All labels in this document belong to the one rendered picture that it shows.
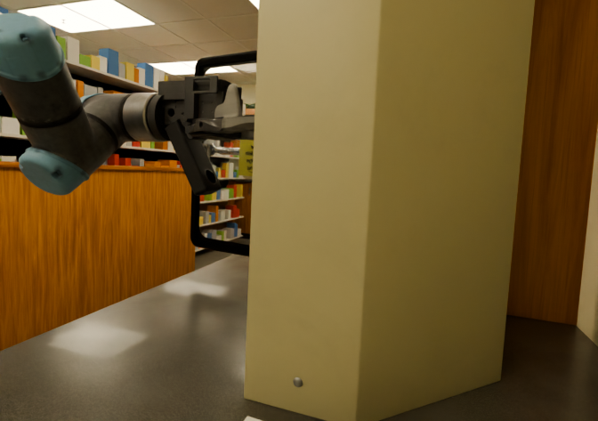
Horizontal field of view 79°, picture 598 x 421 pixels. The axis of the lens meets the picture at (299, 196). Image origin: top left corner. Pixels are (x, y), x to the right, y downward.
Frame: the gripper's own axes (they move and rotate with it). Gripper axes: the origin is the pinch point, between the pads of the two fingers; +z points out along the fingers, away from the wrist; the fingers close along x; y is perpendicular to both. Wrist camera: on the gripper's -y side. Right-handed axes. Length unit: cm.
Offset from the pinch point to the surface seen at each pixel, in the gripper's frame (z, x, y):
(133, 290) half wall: -192, 179, -106
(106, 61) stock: -243, 198, 80
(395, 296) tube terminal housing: 16.8, -13.4, -16.0
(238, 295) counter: -10.9, 9.4, -27.6
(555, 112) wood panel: 37.5, 21.0, 6.0
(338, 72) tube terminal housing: 11.0, -16.0, 3.4
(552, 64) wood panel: 36.4, 21.0, 13.5
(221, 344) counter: -4.5, -7.2, -27.6
